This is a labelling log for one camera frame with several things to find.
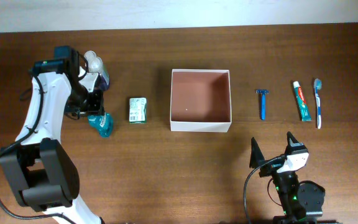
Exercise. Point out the dark blue pump bottle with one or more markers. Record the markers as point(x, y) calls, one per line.
point(95, 64)

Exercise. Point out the teal mouthwash bottle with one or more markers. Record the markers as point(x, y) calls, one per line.
point(102, 123)

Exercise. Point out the green white soap packet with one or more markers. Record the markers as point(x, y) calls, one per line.
point(138, 110)

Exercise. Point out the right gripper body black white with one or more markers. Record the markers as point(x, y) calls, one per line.
point(270, 169)

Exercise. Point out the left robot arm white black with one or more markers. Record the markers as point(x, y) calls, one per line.
point(40, 173)

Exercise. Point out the green red toothpaste tube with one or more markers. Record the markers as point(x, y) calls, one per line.
point(302, 106)

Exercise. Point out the blue white toothbrush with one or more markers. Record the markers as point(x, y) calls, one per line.
point(317, 86)

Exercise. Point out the white open cardboard box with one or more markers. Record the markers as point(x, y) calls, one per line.
point(200, 101)

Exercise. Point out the blue disposable razor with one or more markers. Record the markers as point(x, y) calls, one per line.
point(262, 95)

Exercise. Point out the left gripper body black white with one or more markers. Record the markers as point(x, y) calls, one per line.
point(84, 102)

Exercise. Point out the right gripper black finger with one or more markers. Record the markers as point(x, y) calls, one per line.
point(293, 145)
point(256, 157)

